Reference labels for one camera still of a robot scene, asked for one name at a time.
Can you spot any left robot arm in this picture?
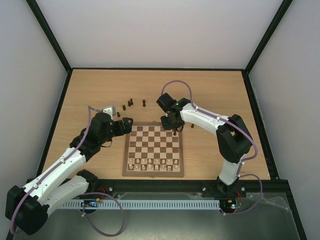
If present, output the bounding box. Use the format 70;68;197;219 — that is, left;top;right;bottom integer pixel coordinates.
5;111;134;235

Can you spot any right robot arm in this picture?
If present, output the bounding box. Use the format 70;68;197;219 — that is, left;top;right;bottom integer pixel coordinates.
156;94;258;196

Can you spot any wooden chess board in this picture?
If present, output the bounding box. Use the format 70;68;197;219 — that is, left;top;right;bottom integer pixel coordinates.
122;121;185;178

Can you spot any light chess pieces row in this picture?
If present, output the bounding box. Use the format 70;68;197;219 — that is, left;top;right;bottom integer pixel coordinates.
125;158;183;173

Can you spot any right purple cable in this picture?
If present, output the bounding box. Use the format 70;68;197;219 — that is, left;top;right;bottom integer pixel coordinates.
161;79;264;216

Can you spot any grey slotted cable duct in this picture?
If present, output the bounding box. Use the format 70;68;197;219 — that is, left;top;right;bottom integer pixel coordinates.
60;199;221;210

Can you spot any black aluminium frame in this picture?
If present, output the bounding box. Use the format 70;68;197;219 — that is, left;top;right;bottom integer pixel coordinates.
4;0;308;240

